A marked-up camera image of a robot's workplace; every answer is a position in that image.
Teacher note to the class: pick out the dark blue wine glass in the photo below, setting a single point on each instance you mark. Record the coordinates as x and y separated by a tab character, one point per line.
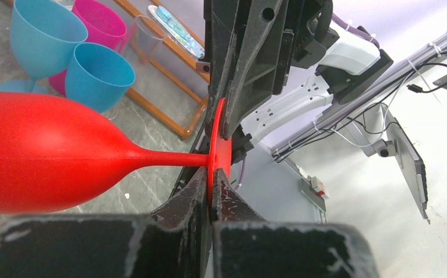
98	76

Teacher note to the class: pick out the wooden tiered shelf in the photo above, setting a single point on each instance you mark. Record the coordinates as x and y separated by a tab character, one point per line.
160	93

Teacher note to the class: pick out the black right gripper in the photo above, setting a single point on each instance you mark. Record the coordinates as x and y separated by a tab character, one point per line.
278	35

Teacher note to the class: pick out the light blue wine glass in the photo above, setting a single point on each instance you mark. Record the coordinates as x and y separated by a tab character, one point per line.
43	36

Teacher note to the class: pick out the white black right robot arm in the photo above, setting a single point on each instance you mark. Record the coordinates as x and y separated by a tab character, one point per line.
352	50

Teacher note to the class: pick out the blue blister pack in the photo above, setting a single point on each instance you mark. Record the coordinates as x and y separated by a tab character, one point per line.
177	31

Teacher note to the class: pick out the pink wine glass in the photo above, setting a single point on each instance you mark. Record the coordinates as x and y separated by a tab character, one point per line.
104	26

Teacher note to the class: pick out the wall power socket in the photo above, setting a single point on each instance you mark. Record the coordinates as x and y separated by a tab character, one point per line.
314	190

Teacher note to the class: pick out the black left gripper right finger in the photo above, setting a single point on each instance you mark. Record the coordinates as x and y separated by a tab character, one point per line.
247	245

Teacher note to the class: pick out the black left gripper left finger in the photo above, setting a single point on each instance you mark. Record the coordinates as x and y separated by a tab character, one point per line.
170	241

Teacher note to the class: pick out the grey monitor in background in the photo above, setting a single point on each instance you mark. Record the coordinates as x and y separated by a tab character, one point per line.
398	145

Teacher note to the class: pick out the red wine glass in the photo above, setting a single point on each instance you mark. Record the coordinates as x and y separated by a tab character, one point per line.
56	154

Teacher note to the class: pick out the clear wine glass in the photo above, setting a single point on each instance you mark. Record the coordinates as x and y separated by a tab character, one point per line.
138	43

